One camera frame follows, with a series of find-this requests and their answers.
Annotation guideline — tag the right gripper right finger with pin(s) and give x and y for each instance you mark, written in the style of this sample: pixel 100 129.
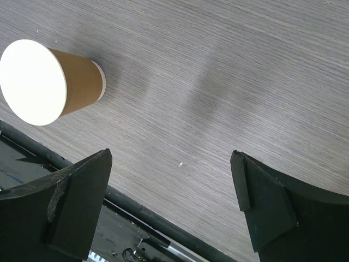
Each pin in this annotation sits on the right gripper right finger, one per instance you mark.
pixel 288 219

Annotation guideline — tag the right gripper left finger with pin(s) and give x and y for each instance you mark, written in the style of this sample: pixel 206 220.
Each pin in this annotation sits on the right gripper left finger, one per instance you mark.
pixel 54 218

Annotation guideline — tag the brown paper coffee cup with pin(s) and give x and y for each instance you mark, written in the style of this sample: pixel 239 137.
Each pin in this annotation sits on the brown paper coffee cup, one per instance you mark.
pixel 41 84

